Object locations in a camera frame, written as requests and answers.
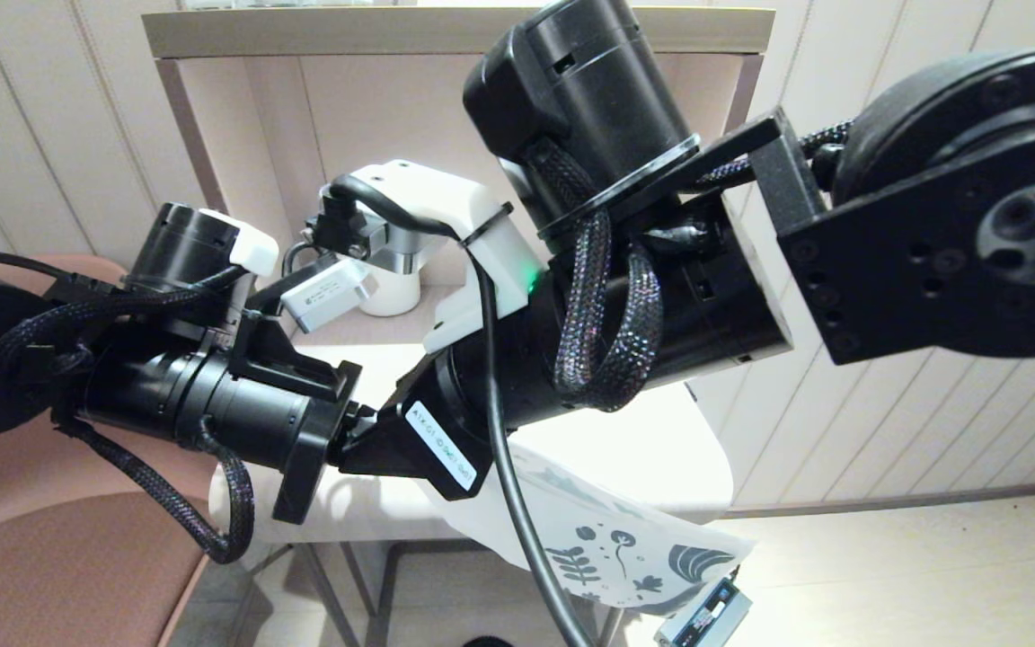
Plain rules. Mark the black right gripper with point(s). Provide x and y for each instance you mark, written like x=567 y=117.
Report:
x=535 y=368

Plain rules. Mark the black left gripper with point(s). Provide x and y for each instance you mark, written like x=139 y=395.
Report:
x=311 y=431

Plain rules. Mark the white pouch with blue plants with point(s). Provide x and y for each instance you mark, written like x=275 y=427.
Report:
x=625 y=530

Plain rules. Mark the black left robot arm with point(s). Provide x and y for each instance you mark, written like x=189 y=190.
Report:
x=122 y=386

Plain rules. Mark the white ribbed mug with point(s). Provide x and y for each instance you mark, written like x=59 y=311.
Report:
x=396 y=296

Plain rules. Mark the black round robot part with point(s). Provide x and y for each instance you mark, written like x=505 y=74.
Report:
x=487 y=642

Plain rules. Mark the grey power adapter brick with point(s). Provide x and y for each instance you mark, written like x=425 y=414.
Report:
x=706 y=620

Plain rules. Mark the brown upholstered chair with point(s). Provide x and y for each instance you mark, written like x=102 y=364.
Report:
x=32 y=593

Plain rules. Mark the light wooden shelf desk unit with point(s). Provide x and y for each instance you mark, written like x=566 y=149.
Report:
x=347 y=31

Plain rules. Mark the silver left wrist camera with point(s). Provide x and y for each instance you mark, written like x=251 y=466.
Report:
x=329 y=292

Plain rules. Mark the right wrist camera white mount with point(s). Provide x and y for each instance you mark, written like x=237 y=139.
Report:
x=455 y=207

